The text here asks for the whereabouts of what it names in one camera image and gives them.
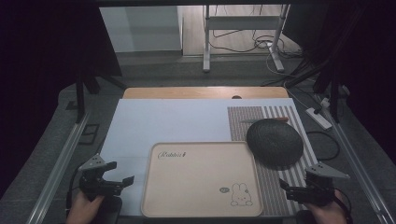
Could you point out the person's left hand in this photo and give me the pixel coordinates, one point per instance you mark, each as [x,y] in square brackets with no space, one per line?
[81,208]

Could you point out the person's right hand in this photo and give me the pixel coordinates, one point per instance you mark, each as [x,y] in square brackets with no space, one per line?
[327,213]

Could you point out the aluminium rail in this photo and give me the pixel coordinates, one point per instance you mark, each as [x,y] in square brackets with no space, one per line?
[358,168]
[59,168]

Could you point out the black flat floor bracket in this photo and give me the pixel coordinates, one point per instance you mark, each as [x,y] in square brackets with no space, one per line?
[90,133]

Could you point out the black metal stand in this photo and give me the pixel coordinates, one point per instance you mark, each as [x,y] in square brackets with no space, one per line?
[80,96]
[334,99]

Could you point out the wooden table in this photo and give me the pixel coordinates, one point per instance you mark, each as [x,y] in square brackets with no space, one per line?
[186,92]

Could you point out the beige tray with rabbit print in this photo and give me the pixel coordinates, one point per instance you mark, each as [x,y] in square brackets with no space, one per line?
[199,183]

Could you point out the striped brown placemat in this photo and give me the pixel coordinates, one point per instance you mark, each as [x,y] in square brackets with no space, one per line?
[280,186]

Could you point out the white desk frame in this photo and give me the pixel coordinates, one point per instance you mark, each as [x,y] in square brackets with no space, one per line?
[206,37]

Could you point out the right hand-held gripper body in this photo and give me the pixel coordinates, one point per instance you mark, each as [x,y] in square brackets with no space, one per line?
[317,189]

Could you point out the white power strip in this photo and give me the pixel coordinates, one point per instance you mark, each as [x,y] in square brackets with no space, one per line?
[319,118]

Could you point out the white table cover sheet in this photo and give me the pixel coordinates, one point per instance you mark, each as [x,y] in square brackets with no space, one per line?
[168,121]

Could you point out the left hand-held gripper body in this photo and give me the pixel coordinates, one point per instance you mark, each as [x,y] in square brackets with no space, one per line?
[93,184]

